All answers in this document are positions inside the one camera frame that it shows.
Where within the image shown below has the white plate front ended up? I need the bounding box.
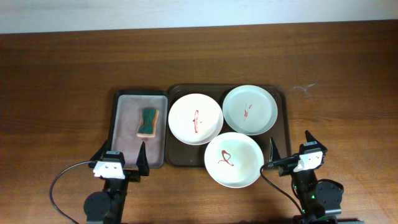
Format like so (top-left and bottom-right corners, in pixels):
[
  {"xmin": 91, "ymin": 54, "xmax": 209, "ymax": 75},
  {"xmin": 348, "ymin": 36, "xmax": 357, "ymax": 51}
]
[{"xmin": 204, "ymin": 132, "xmax": 264, "ymax": 189}]

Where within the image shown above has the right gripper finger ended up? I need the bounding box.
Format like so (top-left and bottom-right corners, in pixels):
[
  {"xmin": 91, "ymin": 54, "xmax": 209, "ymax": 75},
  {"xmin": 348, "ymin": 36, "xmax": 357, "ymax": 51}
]
[
  {"xmin": 268, "ymin": 138, "xmax": 280, "ymax": 169},
  {"xmin": 305, "ymin": 130, "xmax": 328, "ymax": 153}
]

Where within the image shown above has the large brown serving tray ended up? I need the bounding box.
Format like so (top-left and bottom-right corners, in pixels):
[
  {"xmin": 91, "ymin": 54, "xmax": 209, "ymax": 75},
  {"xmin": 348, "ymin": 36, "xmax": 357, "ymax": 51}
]
[{"xmin": 165, "ymin": 83, "xmax": 292, "ymax": 167}]

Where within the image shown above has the white plate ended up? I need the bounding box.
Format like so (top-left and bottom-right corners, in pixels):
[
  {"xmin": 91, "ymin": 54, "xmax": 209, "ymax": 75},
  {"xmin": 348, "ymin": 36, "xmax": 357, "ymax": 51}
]
[
  {"xmin": 204, "ymin": 132, "xmax": 264, "ymax": 189},
  {"xmin": 168, "ymin": 93, "xmax": 223, "ymax": 146}
]

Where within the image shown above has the green and orange sponge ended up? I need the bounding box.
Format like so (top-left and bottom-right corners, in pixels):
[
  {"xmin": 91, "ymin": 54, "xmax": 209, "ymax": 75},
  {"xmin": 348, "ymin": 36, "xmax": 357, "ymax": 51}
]
[{"xmin": 137, "ymin": 108, "xmax": 159, "ymax": 138}]

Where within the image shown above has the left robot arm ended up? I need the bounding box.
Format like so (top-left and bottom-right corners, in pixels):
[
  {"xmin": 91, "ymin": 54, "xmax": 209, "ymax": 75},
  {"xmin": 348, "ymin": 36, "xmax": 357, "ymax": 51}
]
[{"xmin": 83, "ymin": 141, "xmax": 150, "ymax": 224}]

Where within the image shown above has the pale green plate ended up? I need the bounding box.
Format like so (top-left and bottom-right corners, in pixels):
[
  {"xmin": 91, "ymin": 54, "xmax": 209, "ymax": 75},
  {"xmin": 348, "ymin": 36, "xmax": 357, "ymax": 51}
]
[{"xmin": 222, "ymin": 85, "xmax": 278, "ymax": 136}]

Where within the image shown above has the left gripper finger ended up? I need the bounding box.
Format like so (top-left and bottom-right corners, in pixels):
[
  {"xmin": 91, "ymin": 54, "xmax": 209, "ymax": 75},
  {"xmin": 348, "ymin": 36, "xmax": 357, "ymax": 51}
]
[
  {"xmin": 136, "ymin": 141, "xmax": 150, "ymax": 176},
  {"xmin": 88, "ymin": 140, "xmax": 109, "ymax": 168}
]

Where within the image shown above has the small black water tray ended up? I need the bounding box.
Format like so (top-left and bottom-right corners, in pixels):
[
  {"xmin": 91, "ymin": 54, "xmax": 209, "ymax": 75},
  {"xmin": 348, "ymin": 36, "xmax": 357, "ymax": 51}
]
[{"xmin": 108, "ymin": 90, "xmax": 169, "ymax": 169}]

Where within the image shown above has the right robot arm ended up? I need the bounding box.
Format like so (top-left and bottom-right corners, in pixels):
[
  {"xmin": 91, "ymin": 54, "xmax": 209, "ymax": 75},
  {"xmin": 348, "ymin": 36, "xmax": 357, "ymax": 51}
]
[{"xmin": 260, "ymin": 131, "xmax": 362, "ymax": 223}]

